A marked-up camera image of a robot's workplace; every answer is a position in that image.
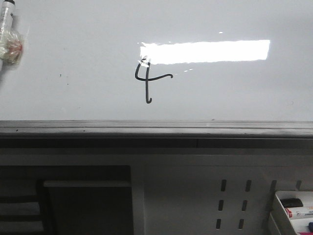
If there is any white whiteboard with aluminium frame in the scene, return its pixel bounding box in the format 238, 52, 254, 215
0, 0, 313, 146

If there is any white whiteboard marker with tape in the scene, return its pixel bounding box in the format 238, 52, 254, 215
0, 0, 24, 70

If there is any white marker tray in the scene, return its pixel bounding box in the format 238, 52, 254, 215
268, 191, 313, 235

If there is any grey perforated metal stand panel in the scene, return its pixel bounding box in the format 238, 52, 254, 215
0, 148, 313, 235

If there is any pink marker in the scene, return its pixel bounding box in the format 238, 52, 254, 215
297, 232, 313, 235

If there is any red capped white marker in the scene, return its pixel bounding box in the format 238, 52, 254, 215
285, 207, 313, 220

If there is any dark chair behind stand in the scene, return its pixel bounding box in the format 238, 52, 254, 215
0, 166, 58, 235

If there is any black marker in tray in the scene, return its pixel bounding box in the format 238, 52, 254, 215
280, 198, 303, 208

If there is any blue marker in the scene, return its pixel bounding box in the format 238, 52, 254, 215
308, 222, 313, 233

